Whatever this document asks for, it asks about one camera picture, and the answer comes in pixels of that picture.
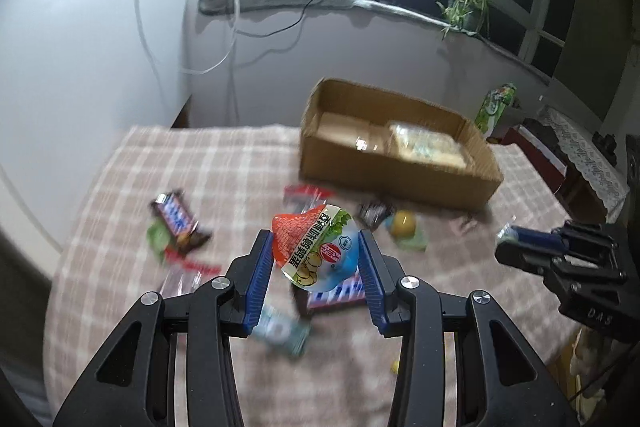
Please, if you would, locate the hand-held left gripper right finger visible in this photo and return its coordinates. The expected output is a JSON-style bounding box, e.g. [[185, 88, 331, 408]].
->
[[357, 229, 581, 427]]

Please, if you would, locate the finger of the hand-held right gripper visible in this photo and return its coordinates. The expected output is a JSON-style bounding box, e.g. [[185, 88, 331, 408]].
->
[[495, 243, 557, 278], [499, 222, 576, 254]]

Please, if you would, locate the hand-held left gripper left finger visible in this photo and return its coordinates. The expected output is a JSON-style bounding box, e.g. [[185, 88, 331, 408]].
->
[[52, 229, 276, 427]]

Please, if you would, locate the jelly cup with red lid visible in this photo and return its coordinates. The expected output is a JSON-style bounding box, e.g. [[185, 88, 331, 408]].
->
[[271, 203, 362, 291]]

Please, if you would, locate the small dark snack packet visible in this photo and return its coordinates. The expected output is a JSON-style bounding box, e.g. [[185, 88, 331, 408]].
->
[[357, 202, 399, 228]]

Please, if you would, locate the brown chocolate bar blue print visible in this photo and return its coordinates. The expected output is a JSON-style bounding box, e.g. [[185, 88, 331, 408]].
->
[[150, 190, 214, 257], [305, 273, 369, 314]]

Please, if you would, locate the cardboard box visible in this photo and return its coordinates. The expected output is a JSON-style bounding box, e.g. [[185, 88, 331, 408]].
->
[[299, 78, 504, 212]]

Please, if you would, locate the pale teal snack packet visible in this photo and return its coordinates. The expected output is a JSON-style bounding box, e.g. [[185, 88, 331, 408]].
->
[[250, 304, 312, 358]]

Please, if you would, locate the yellow jelly cup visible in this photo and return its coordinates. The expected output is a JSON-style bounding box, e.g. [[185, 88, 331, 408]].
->
[[382, 209, 429, 251]]

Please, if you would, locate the red clear candy wrapper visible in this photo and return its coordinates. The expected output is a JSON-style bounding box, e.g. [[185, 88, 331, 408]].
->
[[164, 249, 224, 277], [283, 184, 334, 208]]

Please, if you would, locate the white lace cloth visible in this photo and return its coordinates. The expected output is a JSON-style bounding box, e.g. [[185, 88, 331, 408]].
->
[[542, 106, 631, 214]]

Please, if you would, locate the green snack packet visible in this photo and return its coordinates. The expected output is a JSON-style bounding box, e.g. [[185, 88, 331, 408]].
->
[[146, 224, 172, 264]]

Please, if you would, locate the plaid blanket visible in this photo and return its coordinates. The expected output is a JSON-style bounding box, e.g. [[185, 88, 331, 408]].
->
[[42, 124, 597, 427]]

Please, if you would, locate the green printed bag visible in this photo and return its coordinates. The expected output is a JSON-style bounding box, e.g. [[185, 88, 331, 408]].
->
[[474, 83, 519, 138]]

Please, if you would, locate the clear snack packet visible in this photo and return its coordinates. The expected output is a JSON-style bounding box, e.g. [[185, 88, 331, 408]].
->
[[387, 121, 474, 168]]

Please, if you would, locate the black cable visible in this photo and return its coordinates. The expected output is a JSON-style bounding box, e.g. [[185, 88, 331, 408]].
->
[[230, 0, 331, 108]]

